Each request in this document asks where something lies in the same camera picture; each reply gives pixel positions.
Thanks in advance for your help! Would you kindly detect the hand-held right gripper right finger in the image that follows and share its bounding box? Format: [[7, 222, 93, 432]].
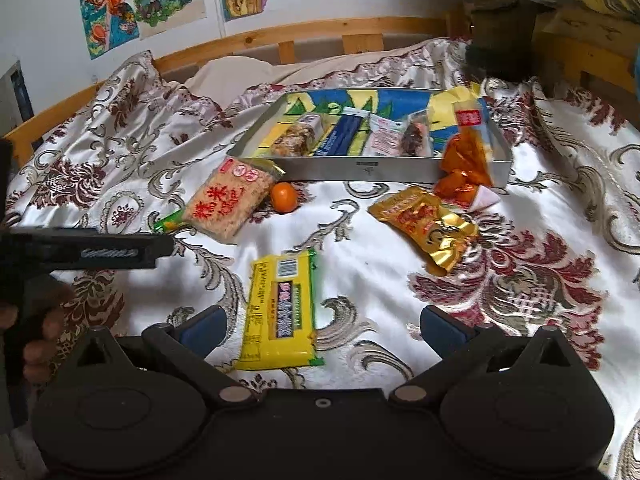
[[389, 305, 576, 407]]

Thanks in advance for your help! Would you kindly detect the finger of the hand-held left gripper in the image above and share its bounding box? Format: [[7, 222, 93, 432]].
[[14, 226, 175, 272]]

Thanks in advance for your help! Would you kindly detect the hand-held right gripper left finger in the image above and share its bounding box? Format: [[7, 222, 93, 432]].
[[70, 305, 253, 407]]

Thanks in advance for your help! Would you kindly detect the yellow snack packet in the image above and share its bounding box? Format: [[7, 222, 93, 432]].
[[234, 248, 327, 372]]

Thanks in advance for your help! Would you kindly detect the gold snack packet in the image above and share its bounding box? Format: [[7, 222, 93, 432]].
[[368, 185, 481, 277]]

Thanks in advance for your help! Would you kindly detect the rice cracker packet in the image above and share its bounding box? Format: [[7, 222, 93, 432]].
[[181, 156, 277, 244]]

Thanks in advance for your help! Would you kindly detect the white pink packet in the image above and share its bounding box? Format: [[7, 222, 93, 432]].
[[469, 185, 502, 212]]

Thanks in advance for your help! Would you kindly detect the tangerine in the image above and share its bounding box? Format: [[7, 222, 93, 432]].
[[270, 181, 299, 215]]

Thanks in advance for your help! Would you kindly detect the metal tray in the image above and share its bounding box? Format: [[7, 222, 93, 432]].
[[226, 87, 514, 187]]

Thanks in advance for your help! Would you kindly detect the orange-red snack packet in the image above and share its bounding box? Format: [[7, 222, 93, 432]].
[[432, 100, 494, 202]]

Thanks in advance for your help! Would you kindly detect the clear dark meat packet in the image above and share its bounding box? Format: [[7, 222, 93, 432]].
[[399, 111, 434, 157]]

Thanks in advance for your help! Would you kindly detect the white green-topped packet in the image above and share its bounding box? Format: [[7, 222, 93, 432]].
[[361, 113, 409, 157]]

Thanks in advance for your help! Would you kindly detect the clear mixed nut packet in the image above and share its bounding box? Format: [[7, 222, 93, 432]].
[[269, 114, 327, 157]]

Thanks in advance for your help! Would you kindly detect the blue stick packet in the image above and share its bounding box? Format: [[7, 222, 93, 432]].
[[314, 111, 369, 157]]

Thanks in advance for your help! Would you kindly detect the person's left hand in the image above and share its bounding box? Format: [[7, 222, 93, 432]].
[[0, 280, 73, 386]]

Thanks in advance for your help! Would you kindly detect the green snack packet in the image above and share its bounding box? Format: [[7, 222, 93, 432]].
[[153, 209, 185, 234]]

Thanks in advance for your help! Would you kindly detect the patterned satin blanket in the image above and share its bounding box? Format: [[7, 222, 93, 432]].
[[0, 37, 640, 480]]

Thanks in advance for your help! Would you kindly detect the beige pillow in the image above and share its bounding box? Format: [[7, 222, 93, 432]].
[[187, 36, 433, 102]]

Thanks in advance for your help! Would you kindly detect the olive hanging garment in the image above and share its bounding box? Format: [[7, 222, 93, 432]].
[[464, 0, 542, 82]]

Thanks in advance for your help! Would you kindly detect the wooden shelf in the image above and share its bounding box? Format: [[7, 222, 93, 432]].
[[531, 4, 640, 107]]

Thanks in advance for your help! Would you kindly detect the grey framed wall panel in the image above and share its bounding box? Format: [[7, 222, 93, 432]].
[[0, 60, 37, 127]]

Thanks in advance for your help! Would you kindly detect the orange-haired figure wall poster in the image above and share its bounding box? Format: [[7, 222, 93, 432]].
[[78, 0, 142, 61]]

